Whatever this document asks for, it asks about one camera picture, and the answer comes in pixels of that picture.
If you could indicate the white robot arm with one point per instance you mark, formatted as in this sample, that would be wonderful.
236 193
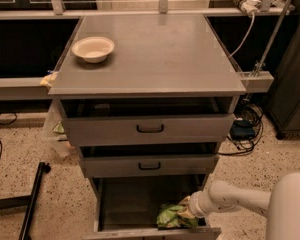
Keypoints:
281 206

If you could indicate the green rice chip bag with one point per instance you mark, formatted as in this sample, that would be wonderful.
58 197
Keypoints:
169 219

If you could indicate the grey middle drawer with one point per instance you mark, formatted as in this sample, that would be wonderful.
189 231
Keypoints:
148 160

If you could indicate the yellow sponge on rail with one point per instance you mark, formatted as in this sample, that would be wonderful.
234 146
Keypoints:
49 79

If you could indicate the clear plastic bag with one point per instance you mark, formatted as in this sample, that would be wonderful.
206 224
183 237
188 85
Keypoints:
53 132

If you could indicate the white power strip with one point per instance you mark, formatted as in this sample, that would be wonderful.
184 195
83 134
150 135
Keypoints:
249 7

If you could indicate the black floor stand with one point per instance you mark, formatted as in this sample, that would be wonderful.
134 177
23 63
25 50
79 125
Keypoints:
27 201

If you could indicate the grey drawer cabinet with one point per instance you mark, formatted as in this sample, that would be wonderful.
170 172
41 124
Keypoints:
155 56

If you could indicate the dark blue box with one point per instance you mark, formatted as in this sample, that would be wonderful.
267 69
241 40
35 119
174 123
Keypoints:
242 130

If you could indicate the grey bottom drawer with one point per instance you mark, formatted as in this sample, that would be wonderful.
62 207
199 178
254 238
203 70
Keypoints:
127 209

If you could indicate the white paper bowl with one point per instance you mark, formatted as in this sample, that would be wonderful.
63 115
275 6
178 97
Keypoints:
93 49

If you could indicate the grey top drawer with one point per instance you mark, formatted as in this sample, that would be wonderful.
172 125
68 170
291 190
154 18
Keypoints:
132 121

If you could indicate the grey drawer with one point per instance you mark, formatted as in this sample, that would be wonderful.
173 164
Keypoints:
127 209
148 160
132 121

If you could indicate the thin metal rod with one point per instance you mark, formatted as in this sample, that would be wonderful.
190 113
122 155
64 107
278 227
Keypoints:
273 30

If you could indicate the dark grey cabinet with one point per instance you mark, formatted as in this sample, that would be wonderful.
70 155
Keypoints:
283 103

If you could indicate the grey metal rail frame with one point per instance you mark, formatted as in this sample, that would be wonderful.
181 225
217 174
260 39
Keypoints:
31 32

